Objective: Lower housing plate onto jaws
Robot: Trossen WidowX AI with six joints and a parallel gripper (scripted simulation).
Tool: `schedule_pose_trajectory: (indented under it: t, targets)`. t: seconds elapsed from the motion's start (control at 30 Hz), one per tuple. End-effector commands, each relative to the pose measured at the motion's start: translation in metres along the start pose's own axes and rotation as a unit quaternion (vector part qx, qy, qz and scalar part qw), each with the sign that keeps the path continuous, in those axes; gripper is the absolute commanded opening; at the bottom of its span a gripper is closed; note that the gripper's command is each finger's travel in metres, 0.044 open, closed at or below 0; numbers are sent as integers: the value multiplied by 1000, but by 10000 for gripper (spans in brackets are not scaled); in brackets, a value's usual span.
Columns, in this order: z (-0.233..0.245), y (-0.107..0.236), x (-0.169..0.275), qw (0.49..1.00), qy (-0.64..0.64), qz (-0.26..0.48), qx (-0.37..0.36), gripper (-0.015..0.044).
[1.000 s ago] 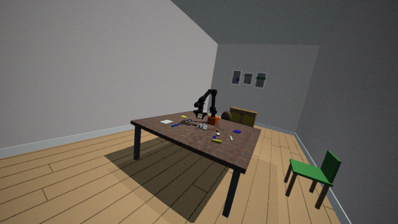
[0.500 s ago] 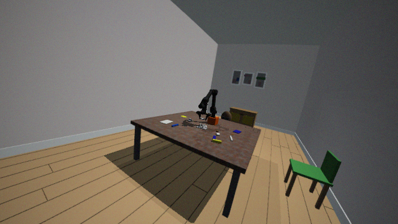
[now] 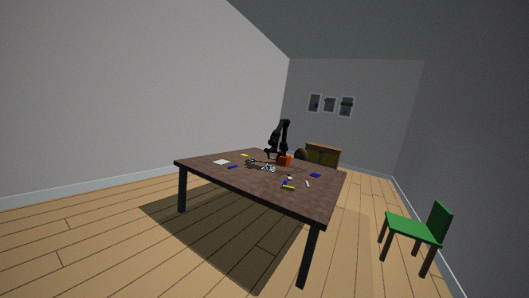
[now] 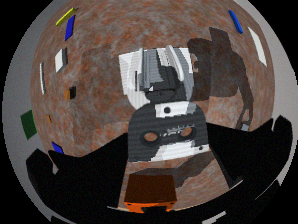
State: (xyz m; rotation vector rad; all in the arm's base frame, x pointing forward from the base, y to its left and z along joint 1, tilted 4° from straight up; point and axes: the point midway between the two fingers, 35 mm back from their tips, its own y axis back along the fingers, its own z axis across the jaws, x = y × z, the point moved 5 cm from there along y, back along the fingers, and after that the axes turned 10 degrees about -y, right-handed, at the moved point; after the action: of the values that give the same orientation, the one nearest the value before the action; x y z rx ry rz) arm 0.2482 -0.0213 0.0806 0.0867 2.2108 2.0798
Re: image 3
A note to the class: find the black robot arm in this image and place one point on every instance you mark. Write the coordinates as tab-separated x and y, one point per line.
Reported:
274	138

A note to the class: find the white rectangular plate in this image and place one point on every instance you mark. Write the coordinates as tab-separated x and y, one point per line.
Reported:
221	162

